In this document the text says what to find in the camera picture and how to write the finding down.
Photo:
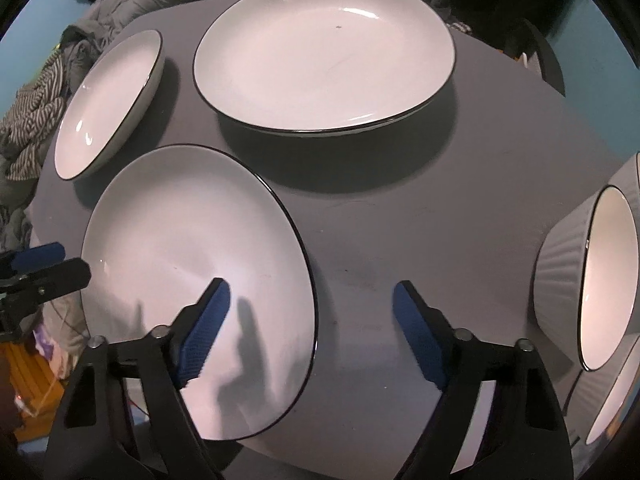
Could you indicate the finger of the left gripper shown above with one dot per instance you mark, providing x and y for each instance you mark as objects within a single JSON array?
[
  {"x": 60, "y": 279},
  {"x": 32, "y": 259}
]

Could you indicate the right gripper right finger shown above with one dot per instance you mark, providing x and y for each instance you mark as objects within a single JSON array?
[{"x": 497, "y": 416}]

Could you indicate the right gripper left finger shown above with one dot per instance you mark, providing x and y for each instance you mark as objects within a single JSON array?
[{"x": 93, "y": 433}]

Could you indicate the white ribbed bowl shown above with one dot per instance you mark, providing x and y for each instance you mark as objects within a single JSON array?
[
  {"x": 600, "y": 402},
  {"x": 586, "y": 278}
]

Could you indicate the large white plate back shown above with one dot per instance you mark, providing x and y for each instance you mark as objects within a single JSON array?
[{"x": 323, "y": 67}]

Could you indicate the striped grey white garment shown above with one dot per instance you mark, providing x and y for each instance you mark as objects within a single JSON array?
[{"x": 29, "y": 124}]

